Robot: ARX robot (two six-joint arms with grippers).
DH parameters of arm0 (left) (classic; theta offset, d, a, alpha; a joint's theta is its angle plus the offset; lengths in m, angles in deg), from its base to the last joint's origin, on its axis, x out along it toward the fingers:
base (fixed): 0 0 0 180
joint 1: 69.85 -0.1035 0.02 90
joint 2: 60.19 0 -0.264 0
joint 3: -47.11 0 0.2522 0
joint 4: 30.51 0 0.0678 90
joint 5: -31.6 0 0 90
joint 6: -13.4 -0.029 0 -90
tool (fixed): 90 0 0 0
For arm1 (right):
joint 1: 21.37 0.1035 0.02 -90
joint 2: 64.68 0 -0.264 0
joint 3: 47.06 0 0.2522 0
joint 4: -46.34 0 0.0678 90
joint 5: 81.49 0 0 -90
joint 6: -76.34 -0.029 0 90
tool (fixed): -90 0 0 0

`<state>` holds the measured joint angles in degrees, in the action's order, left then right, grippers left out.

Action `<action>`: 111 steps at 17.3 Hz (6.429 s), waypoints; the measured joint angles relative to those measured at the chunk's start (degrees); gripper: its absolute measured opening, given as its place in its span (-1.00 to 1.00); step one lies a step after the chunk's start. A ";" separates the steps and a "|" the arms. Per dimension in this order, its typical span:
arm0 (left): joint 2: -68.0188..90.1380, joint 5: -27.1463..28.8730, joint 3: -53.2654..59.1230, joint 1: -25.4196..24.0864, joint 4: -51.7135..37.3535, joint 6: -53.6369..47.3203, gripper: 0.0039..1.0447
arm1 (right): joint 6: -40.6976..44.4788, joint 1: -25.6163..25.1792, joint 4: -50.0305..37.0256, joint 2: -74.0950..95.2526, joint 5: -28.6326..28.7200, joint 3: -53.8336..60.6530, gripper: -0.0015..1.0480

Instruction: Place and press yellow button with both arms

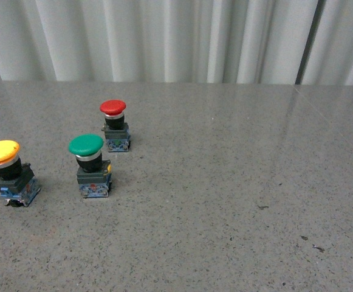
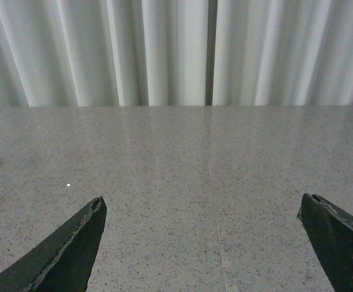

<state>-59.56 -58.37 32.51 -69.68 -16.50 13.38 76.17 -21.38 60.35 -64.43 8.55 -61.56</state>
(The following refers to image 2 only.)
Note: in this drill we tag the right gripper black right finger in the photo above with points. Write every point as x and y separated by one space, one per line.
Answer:
330 231

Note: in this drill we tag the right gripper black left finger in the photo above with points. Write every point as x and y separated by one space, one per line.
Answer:
64 260

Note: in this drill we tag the white pleated curtain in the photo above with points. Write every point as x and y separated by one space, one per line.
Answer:
152 53

